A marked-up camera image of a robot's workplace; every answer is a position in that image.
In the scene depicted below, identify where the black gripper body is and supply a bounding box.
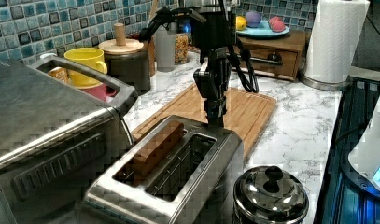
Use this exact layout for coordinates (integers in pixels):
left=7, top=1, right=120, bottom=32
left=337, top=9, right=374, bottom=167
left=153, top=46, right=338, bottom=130
left=193, top=48, right=231, bottom=106

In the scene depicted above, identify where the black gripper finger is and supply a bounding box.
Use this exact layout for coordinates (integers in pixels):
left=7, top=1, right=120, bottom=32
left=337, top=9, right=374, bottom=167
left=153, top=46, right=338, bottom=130
left=216, top=105, right=227, bottom=127
left=204, top=104, right=216, bottom=125

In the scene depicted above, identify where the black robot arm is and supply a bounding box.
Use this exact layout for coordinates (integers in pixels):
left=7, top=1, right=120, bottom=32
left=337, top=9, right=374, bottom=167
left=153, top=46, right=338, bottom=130
left=139, top=0, right=236, bottom=127

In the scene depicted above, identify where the stainless steel two-slot toaster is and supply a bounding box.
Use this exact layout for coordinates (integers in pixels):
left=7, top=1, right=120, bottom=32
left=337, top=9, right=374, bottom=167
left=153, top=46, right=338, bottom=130
left=77, top=116, right=244, bottom=224

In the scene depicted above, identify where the stainless steel toaster oven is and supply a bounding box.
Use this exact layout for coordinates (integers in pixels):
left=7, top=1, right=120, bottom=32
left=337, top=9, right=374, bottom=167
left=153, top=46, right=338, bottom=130
left=0, top=56, right=137, bottom=224

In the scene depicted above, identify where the bamboo cutting board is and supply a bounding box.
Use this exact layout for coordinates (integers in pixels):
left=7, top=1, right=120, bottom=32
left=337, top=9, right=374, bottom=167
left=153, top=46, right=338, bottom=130
left=132, top=84, right=276, bottom=159

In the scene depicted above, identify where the brown toast slice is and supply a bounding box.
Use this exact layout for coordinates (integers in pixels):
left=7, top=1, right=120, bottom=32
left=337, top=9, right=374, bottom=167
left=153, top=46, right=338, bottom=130
left=132, top=120, right=184, bottom=186

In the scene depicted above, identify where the glass jar of cereal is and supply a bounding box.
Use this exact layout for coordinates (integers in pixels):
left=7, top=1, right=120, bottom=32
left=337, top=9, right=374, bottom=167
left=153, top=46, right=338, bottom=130
left=175, top=34, right=189, bottom=64

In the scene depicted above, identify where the frosted white bottle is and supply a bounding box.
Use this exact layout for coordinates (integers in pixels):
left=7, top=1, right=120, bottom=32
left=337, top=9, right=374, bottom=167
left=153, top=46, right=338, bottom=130
left=155, top=26, right=176, bottom=72

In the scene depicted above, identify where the yellow lemon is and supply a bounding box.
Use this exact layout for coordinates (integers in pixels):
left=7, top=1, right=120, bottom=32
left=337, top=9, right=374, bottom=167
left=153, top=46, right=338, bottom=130
left=236, top=16, right=247, bottom=31

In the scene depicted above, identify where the wooden drawer box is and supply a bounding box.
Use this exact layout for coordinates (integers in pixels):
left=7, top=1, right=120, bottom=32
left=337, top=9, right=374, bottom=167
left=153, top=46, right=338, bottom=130
left=240, top=31, right=306, bottom=81

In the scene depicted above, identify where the light blue plate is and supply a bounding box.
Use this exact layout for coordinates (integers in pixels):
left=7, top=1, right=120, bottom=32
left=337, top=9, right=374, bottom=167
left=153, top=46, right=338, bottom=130
left=237, top=21, right=289, bottom=39

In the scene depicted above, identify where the purple plum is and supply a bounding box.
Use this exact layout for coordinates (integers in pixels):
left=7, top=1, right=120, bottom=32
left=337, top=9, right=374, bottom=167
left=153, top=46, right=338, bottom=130
left=245, top=11, right=261, bottom=28

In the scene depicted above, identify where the red apple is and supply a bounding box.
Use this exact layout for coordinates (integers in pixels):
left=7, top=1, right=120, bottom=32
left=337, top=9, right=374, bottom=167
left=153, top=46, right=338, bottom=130
left=268, top=16, right=286, bottom=33

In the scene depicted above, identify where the dark canister with wooden lid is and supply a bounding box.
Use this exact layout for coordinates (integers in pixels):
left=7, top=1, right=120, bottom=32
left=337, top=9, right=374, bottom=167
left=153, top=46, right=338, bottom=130
left=98, top=23, right=150, bottom=95

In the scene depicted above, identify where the pink ceramic mug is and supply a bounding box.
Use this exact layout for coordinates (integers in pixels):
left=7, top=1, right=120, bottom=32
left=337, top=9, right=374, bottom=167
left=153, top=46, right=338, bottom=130
left=79, top=83, right=117, bottom=102

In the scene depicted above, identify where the steel paper towel holder base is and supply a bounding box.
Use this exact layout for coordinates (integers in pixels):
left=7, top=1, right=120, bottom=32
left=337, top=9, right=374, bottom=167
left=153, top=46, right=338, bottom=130
left=297, top=70, right=353, bottom=91

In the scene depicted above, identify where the yellow ceramic mug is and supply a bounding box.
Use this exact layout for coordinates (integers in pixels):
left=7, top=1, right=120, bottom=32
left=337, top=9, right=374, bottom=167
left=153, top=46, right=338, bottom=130
left=64, top=48, right=107, bottom=87

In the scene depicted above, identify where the white paper towel roll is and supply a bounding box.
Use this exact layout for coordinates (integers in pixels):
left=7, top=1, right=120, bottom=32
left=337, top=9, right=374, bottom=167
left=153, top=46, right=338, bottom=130
left=304, top=0, right=370, bottom=84

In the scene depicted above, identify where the orange label tin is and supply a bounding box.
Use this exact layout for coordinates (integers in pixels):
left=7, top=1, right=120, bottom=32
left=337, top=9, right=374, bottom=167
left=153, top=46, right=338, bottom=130
left=49, top=67, right=68, bottom=83

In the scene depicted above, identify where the white appliance with blue light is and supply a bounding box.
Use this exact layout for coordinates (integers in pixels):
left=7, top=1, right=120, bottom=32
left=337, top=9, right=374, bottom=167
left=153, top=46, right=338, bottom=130
left=348, top=95, right=380, bottom=191

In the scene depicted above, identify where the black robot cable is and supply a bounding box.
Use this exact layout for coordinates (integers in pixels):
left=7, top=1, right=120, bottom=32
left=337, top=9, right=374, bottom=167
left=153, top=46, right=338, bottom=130
left=218, top=0, right=260, bottom=94

